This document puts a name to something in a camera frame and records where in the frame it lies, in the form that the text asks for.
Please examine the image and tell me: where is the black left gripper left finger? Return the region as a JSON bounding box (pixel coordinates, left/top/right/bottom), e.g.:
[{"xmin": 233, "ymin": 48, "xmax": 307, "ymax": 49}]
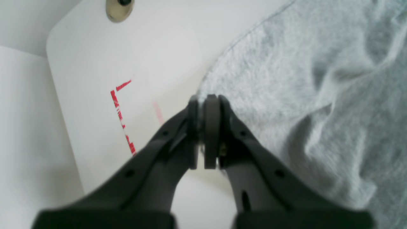
[{"xmin": 32, "ymin": 96, "xmax": 199, "ymax": 229}]

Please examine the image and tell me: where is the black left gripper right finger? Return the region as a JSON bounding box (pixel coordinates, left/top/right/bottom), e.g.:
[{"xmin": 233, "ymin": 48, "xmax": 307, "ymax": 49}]
[{"xmin": 203, "ymin": 95, "xmax": 374, "ymax": 229}]

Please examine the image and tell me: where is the grey t-shirt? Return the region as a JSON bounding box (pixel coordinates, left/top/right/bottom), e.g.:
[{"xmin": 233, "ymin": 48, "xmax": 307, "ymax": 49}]
[{"xmin": 197, "ymin": 0, "xmax": 407, "ymax": 229}]

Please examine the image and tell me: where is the right table grommet hole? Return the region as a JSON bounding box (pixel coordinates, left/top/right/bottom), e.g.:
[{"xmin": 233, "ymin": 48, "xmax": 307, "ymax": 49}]
[{"xmin": 106, "ymin": 0, "xmax": 135, "ymax": 23}]

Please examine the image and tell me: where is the red tape rectangle marking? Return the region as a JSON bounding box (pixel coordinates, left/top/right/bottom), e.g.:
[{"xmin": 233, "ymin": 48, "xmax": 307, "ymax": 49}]
[{"xmin": 110, "ymin": 77, "xmax": 165, "ymax": 155}]

